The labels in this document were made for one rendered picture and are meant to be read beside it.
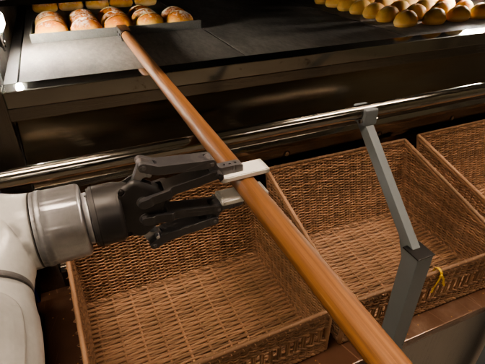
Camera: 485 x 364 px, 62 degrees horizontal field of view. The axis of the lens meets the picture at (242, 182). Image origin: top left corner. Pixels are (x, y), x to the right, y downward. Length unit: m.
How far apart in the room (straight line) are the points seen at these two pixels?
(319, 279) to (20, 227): 0.32
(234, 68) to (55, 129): 0.48
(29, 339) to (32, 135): 0.73
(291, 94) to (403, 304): 0.66
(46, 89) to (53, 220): 0.59
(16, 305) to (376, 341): 0.32
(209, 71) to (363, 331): 0.84
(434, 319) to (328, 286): 0.89
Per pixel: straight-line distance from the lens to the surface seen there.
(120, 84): 1.05
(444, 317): 1.30
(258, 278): 1.26
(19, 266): 0.48
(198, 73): 1.09
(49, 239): 0.49
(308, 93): 1.28
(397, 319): 0.98
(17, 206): 0.50
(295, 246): 0.44
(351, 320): 0.39
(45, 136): 1.10
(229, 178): 0.53
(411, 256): 0.87
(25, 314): 0.45
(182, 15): 1.53
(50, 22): 1.48
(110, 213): 0.49
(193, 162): 0.51
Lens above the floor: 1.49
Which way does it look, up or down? 33 degrees down
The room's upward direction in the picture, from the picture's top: straight up
